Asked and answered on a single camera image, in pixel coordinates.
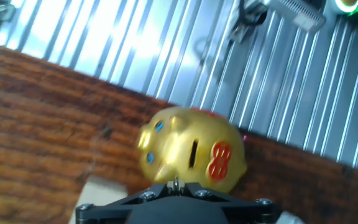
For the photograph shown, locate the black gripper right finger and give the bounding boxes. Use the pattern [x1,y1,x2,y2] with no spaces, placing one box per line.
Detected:
[177,182,281,224]

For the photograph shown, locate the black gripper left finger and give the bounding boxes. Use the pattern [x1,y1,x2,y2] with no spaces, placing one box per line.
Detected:
[75,182,177,224]

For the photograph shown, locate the golden piggy bank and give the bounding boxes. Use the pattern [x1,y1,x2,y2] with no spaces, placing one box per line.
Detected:
[136,106,248,194]

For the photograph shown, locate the silver depth camera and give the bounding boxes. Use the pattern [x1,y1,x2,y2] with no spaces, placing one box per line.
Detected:
[262,0,327,34]

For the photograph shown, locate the green glowing ring device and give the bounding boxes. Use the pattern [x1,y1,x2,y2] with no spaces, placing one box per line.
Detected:
[333,0,358,15]

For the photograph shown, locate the light wooden cube block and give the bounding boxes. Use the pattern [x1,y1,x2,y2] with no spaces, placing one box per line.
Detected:
[68,174,129,224]

